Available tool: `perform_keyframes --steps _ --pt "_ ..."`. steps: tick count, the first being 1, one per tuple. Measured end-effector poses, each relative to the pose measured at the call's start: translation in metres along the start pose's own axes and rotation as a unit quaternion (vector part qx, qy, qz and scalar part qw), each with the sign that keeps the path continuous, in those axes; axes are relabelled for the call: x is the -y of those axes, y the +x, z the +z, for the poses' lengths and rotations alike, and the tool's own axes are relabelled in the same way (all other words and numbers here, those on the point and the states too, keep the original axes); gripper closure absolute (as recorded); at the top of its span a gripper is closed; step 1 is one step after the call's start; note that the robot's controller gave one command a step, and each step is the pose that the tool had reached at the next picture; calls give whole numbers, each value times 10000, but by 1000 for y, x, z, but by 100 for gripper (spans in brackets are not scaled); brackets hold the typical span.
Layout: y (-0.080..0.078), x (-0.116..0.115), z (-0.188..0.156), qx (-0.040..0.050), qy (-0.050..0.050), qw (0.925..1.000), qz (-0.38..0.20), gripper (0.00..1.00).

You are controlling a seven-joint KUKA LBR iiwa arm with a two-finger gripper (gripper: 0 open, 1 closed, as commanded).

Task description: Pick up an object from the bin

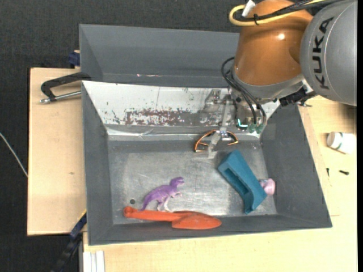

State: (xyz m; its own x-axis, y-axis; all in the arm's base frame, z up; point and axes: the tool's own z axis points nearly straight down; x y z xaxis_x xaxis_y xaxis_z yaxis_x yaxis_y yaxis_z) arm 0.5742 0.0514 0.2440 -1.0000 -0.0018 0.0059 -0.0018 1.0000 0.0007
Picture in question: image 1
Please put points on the small pink cup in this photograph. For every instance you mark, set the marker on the small pink cup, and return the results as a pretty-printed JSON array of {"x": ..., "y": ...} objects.
[{"x": 270, "y": 186}]

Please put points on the teal plastic block holder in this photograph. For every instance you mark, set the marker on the teal plastic block holder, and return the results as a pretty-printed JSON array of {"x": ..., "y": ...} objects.
[{"x": 244, "y": 174}]

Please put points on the orange plastic scoop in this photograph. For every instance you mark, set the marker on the orange plastic scoop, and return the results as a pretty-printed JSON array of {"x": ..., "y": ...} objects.
[{"x": 193, "y": 222}]

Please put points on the pale wood board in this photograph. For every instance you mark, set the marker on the pale wood board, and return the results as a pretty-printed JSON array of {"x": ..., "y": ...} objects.
[{"x": 54, "y": 157}]

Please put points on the grey metal bin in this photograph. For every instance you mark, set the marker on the grey metal bin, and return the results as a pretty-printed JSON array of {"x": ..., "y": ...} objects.
[{"x": 158, "y": 169}]

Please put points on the orange frame sunglasses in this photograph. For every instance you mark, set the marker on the orange frame sunglasses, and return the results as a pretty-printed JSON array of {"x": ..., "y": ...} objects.
[{"x": 202, "y": 142}]

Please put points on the small white container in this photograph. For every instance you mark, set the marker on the small white container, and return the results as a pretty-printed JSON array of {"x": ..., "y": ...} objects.
[{"x": 341, "y": 142}]

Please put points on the small black screw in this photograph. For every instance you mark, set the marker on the small black screw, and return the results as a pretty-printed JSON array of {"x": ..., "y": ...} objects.
[{"x": 344, "y": 172}]

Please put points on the black cylinder on white bracket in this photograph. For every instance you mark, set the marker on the black cylinder on white bracket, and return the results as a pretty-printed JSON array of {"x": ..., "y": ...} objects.
[{"x": 292, "y": 99}]

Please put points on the purple toy dinosaur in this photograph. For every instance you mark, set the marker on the purple toy dinosaur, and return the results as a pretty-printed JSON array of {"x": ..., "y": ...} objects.
[{"x": 161, "y": 193}]

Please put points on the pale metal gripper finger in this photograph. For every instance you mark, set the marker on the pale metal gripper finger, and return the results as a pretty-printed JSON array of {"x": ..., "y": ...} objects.
[
  {"x": 225, "y": 135},
  {"x": 213, "y": 147}
]

